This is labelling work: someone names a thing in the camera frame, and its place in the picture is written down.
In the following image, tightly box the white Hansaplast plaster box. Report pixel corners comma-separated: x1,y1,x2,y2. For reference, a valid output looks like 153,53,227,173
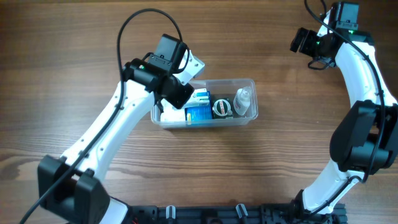
160,106,185,122

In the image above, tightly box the white Panadol box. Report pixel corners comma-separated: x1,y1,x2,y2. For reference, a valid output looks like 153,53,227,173
184,88,210,108

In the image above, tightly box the blue box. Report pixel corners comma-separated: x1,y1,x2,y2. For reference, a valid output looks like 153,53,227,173
185,100,213,122

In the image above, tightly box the green round-logo box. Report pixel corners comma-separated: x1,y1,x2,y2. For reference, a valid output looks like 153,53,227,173
212,98,233,119

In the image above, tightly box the clear spray bottle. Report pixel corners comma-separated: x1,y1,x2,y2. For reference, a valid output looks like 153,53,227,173
233,86,252,116

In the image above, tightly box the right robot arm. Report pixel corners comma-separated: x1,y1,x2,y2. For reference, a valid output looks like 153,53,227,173
286,28,397,223

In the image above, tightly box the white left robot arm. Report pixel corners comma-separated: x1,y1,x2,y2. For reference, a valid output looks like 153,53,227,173
37,55,205,223

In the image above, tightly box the clear plastic container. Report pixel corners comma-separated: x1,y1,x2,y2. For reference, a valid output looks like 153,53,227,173
150,78,258,129

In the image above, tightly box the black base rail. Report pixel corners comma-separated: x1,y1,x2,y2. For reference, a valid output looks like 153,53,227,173
124,204,348,224

